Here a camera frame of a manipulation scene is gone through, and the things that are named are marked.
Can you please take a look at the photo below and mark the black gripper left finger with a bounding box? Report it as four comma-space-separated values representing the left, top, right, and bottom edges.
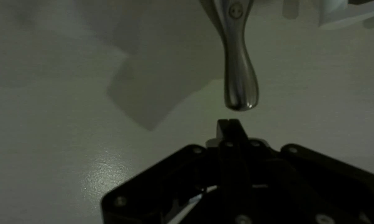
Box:
99, 118, 233, 224

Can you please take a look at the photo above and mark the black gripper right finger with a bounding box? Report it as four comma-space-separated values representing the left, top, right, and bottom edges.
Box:
228, 118, 374, 224

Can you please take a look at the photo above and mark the brushed metal faucet handle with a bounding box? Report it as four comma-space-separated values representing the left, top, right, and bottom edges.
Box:
200, 0, 260, 112

